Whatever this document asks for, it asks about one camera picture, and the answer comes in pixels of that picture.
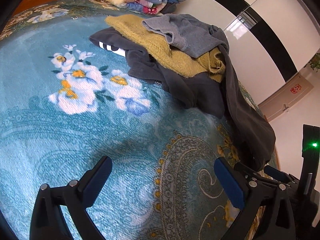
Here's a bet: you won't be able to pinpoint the teal floral bed blanket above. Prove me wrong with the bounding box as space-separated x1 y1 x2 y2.
0 0 281 240

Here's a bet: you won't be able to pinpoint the dark grey sweatpants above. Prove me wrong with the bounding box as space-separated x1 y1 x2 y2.
89 27 276 171

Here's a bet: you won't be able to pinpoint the blue-grey sweatshirt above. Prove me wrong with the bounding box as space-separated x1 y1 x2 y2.
142 14 229 58

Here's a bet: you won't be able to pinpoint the white black wardrobe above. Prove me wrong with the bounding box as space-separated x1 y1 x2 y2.
177 0 319 103

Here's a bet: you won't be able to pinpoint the green potted plant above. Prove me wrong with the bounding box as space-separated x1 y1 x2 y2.
308 53 320 72

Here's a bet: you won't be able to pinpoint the mustard yellow knit sweater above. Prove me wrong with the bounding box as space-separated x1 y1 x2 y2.
105 14 226 82

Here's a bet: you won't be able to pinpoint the beige door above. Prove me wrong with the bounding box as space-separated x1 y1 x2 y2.
259 74 314 122

